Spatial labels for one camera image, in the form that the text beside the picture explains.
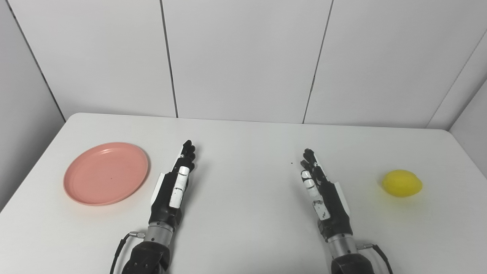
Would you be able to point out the yellow lemon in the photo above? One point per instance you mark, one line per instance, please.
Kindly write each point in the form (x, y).
(402, 183)

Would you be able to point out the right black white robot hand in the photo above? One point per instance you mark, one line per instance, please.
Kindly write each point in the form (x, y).
(330, 207)

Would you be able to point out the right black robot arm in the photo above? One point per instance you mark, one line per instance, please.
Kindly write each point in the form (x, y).
(346, 255)

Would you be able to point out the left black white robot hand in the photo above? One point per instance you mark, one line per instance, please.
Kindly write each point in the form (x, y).
(167, 198)

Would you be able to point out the pink plate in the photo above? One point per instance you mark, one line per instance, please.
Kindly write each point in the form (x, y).
(106, 173)

